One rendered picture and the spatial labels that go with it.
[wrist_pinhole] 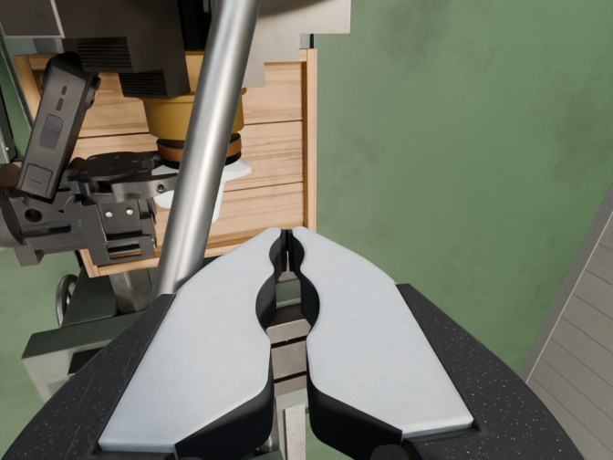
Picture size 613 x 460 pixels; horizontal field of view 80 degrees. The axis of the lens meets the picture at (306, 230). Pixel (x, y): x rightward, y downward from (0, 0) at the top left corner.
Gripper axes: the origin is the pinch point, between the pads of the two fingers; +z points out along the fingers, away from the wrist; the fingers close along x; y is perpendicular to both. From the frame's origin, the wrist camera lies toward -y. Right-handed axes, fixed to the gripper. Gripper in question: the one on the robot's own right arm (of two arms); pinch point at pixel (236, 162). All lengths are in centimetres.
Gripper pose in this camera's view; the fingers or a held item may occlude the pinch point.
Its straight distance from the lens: 37.2
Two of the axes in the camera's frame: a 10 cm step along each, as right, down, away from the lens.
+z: 9.5, -1.4, 2.8
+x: 3.2, 4.5, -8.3
